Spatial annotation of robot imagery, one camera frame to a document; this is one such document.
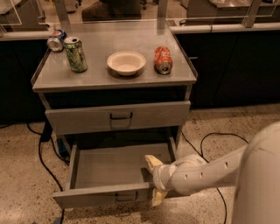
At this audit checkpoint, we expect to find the grey metal drawer cabinet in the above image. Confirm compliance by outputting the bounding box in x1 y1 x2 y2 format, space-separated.
33 20 196 148

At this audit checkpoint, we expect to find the red blue soda can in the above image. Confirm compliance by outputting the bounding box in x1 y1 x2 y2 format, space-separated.
47 30 67 52

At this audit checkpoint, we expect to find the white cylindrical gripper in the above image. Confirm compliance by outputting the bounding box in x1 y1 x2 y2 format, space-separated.
144 155 177 207

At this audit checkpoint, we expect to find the orange soda can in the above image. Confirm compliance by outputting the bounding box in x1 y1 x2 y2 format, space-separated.
154 46 173 74

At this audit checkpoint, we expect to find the black cable left floor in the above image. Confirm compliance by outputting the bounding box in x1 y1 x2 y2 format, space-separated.
25 122 71 224

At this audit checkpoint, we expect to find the white paper bowl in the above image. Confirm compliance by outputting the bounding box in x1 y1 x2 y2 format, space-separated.
107 51 146 76

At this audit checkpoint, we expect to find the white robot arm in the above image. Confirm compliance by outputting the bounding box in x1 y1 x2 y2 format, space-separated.
145 122 280 224

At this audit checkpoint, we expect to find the grey top drawer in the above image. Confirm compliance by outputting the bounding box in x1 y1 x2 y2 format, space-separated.
45 101 191 135

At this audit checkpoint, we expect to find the black cable right floor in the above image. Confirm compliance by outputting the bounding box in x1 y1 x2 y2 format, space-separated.
180 130 250 224

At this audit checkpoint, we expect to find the black cable floor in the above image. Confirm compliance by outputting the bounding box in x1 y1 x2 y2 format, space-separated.
25 122 71 224
180 130 250 224

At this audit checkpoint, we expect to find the grey drawer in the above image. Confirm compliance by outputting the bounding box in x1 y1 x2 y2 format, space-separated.
52 137 178 209
45 101 191 135

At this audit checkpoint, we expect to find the white counter rail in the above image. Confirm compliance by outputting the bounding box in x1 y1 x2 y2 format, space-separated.
169 23 280 34

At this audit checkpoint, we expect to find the green soda can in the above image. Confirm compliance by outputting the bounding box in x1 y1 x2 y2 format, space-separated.
64 37 88 73

